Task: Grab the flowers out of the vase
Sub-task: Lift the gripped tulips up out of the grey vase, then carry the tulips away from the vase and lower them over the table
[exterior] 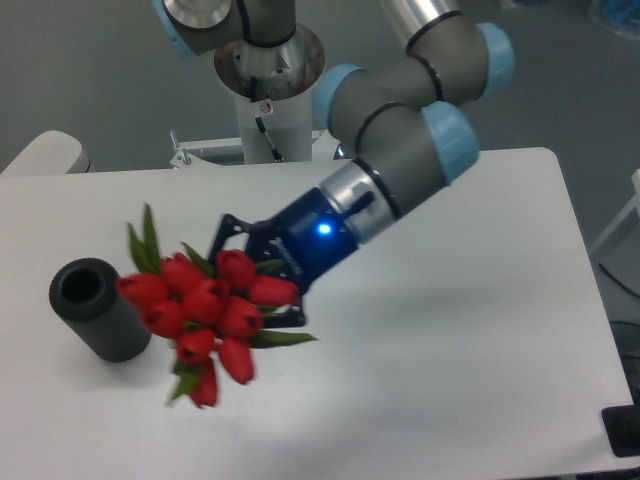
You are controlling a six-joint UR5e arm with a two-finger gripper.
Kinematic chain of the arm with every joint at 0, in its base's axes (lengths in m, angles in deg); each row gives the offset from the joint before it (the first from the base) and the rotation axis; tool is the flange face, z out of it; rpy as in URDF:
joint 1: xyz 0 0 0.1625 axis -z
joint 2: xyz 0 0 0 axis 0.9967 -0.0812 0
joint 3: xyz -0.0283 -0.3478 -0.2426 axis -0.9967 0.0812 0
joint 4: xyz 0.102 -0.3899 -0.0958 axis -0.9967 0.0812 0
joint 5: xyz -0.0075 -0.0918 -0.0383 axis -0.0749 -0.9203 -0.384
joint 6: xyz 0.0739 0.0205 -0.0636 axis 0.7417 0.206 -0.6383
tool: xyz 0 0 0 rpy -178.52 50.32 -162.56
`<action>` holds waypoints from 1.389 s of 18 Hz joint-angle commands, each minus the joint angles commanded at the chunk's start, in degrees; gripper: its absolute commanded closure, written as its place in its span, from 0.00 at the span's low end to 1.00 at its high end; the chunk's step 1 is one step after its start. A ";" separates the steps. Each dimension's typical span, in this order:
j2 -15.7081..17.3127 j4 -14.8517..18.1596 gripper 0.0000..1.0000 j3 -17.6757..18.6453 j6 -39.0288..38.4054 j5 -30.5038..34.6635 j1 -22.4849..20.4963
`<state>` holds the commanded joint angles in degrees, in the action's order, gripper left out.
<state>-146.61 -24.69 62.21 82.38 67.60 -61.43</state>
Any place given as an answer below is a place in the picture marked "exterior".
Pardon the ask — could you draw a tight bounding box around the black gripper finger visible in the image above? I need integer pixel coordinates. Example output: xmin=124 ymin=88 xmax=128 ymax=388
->
xmin=207 ymin=213 xmax=254 ymax=266
xmin=259 ymin=294 xmax=306 ymax=329

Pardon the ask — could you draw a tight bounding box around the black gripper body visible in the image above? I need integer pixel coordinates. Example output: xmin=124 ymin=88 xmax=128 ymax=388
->
xmin=245 ymin=188 xmax=358 ymax=294

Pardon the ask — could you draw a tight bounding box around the red tulip bouquet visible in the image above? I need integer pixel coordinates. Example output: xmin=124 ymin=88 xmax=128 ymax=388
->
xmin=116 ymin=205 xmax=315 ymax=409

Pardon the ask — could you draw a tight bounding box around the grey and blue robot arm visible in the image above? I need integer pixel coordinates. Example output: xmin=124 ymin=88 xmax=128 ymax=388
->
xmin=154 ymin=1 xmax=514 ymax=291

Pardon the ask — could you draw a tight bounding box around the dark grey ribbed vase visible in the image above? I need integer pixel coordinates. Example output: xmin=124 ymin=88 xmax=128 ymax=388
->
xmin=48 ymin=258 xmax=151 ymax=363

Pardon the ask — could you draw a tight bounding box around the white chair armrest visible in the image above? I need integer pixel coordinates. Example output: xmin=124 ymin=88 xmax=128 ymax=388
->
xmin=1 ymin=130 xmax=95 ymax=178

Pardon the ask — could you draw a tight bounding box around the black box at table edge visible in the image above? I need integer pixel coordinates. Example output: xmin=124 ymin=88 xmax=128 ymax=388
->
xmin=601 ymin=405 xmax=639 ymax=458

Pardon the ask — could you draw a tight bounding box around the blue plastic bag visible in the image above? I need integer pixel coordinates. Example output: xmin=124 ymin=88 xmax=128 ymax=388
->
xmin=589 ymin=0 xmax=639 ymax=39

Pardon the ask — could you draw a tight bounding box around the black pedestal cable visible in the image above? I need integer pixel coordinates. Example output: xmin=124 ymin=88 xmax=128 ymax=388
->
xmin=248 ymin=75 xmax=286 ymax=164

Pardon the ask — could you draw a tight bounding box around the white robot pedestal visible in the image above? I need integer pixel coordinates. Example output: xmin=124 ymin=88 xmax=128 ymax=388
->
xmin=168 ymin=23 xmax=352 ymax=170

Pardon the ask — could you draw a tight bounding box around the black floor cable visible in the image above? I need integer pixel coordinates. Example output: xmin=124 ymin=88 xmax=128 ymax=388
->
xmin=598 ymin=262 xmax=640 ymax=296

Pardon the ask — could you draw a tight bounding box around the white frame at right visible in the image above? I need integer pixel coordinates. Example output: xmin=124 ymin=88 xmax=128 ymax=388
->
xmin=588 ymin=170 xmax=639 ymax=261

